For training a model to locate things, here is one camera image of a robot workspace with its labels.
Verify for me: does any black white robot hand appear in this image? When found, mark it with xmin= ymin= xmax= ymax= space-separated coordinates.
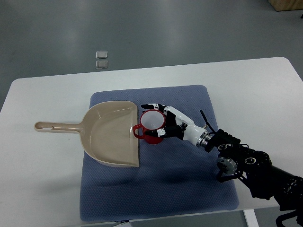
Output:
xmin=141 ymin=104 xmax=210 ymax=147

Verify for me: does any red cup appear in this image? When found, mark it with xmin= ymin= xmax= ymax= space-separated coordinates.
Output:
xmin=133 ymin=110 xmax=165 ymax=144

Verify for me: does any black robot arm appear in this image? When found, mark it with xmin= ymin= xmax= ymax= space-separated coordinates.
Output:
xmin=201 ymin=129 xmax=303 ymax=227

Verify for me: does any beige plastic dustpan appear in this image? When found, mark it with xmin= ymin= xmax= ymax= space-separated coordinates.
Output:
xmin=34 ymin=101 xmax=140 ymax=167

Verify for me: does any blue textured mat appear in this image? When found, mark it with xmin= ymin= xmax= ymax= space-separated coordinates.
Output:
xmin=80 ymin=85 xmax=239 ymax=222

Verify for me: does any upper metal floor plate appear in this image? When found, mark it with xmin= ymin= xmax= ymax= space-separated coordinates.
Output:
xmin=95 ymin=51 xmax=108 ymax=59

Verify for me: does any white table leg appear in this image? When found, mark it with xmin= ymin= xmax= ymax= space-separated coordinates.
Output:
xmin=243 ymin=209 xmax=259 ymax=227

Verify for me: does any wooden box corner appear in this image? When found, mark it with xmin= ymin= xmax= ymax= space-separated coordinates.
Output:
xmin=268 ymin=0 xmax=303 ymax=12

